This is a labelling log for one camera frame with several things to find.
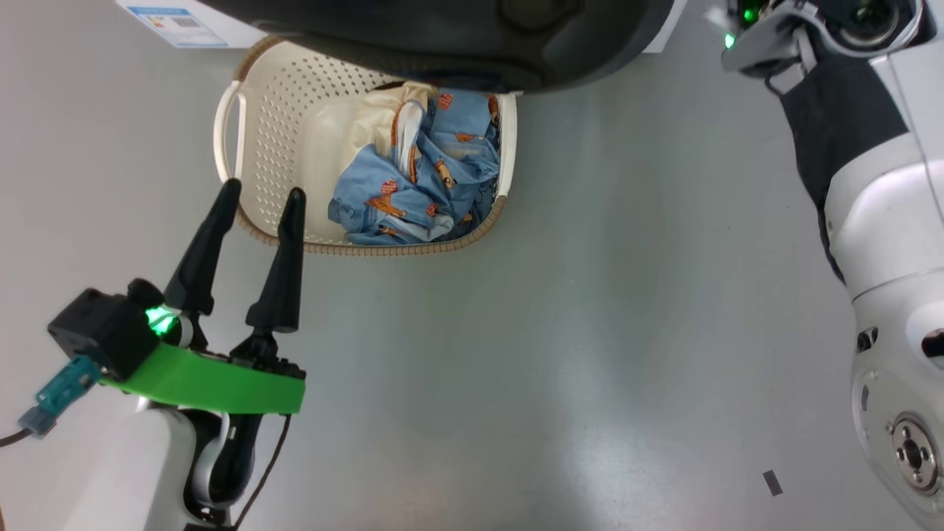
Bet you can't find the teal left camera connector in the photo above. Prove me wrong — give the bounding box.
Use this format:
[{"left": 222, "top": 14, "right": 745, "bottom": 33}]
[{"left": 18, "top": 355, "right": 104, "bottom": 440}]

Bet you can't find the cream perforated laundry basket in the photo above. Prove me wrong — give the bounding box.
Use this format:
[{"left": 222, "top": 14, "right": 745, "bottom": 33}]
[{"left": 212, "top": 33, "right": 518, "bottom": 257}]

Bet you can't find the blue bear print garment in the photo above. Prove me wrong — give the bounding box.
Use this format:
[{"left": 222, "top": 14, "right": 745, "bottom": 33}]
[{"left": 328, "top": 87, "right": 502, "bottom": 246}]

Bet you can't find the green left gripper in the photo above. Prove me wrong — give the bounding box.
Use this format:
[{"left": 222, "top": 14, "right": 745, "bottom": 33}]
[{"left": 100, "top": 178, "right": 308, "bottom": 415}]

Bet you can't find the dark grey washing machine door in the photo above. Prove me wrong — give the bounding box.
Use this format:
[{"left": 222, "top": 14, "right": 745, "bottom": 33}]
[{"left": 198, "top": 0, "right": 676, "bottom": 94}]

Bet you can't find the blue energy label sticker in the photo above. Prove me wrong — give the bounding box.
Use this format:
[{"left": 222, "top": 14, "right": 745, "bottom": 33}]
[{"left": 124, "top": 4, "right": 231, "bottom": 49}]

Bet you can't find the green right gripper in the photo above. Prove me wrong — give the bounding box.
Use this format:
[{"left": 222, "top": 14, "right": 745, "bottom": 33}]
[{"left": 721, "top": 0, "right": 819, "bottom": 97}]

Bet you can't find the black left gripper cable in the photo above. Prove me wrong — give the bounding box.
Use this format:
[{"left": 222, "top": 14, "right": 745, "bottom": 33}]
[{"left": 184, "top": 413, "right": 294, "bottom": 531}]

